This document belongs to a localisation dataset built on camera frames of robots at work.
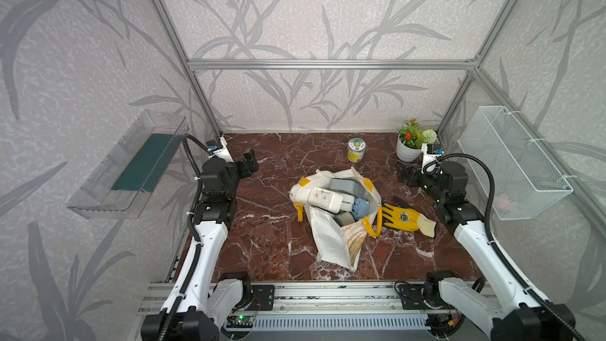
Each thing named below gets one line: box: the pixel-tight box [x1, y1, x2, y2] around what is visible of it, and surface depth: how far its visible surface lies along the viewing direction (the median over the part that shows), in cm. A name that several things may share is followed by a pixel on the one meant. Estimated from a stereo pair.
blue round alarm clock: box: [351, 197, 371, 221], surface depth 88 cm
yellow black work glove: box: [381, 202, 437, 238], surface depth 91 cm
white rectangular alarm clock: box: [307, 186, 355, 214], surface depth 84 cm
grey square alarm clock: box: [329, 177, 368, 200], surface depth 86 cm
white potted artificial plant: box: [396, 118, 438, 162], surface depth 101 cm
